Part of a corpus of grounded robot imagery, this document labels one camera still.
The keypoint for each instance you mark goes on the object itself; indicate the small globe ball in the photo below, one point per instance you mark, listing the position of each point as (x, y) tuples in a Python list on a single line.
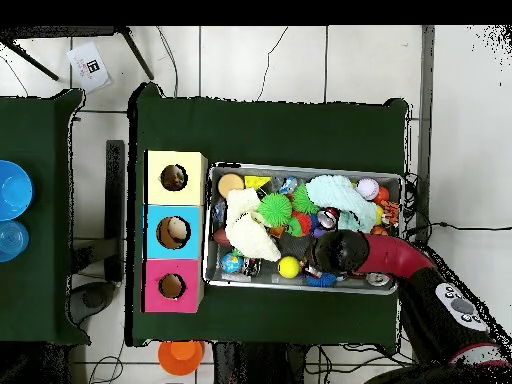
[(232, 262)]

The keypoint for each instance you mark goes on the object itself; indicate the white printed card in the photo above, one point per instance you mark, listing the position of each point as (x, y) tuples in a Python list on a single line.
[(86, 76)]

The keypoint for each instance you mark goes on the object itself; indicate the cream knitted cloth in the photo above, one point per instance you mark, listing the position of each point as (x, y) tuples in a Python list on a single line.
[(248, 236)]

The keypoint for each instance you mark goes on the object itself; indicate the yellow ball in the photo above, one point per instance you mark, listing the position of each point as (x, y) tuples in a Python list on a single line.
[(288, 266)]

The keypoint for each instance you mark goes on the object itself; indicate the blue fuzzy ball with eyes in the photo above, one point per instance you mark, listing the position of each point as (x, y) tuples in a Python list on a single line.
[(322, 280)]

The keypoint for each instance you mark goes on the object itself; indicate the yellow wedge block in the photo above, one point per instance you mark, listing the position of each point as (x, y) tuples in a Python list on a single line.
[(258, 182)]

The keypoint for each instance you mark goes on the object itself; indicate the black flat panel stand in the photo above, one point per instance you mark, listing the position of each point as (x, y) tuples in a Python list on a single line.
[(115, 200)]

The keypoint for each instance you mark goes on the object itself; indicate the black tripod stand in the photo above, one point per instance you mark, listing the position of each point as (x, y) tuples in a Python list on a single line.
[(136, 53)]

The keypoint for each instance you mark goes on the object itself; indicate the green cloth covered side table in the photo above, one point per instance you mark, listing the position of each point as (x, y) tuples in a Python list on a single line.
[(40, 280)]

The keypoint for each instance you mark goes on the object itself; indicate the translucent blue plastic cup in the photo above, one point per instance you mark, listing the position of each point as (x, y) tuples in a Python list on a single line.
[(12, 240)]

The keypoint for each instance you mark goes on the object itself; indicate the orange plastic cone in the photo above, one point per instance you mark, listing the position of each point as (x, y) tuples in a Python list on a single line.
[(180, 358)]

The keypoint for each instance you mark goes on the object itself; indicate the wooden box with three holes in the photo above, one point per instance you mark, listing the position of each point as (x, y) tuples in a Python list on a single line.
[(188, 192)]

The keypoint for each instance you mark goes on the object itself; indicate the grey round base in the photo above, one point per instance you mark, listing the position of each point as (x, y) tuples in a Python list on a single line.
[(92, 298)]

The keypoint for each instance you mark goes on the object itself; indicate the orange round sponge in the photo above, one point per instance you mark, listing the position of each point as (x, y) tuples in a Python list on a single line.
[(230, 184)]

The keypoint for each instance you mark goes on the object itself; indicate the green spiky rubber ball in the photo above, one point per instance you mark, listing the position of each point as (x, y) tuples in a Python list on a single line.
[(275, 208)]

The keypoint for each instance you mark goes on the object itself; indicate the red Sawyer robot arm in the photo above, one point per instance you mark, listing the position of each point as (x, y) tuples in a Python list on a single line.
[(396, 256)]

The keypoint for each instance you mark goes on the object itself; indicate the mint knitted cloth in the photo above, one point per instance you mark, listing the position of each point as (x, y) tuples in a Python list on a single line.
[(344, 196)]

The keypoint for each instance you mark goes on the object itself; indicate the dark green tablecloth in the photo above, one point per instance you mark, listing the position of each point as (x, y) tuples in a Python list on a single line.
[(272, 132)]

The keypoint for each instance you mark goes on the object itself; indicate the blue plastic bowl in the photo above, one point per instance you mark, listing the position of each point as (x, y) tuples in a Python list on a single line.
[(14, 190)]

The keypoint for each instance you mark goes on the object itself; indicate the white baseball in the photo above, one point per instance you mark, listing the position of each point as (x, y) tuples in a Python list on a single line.
[(367, 188)]

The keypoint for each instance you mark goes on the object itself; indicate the red ball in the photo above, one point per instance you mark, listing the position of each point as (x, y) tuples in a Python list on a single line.
[(382, 194)]

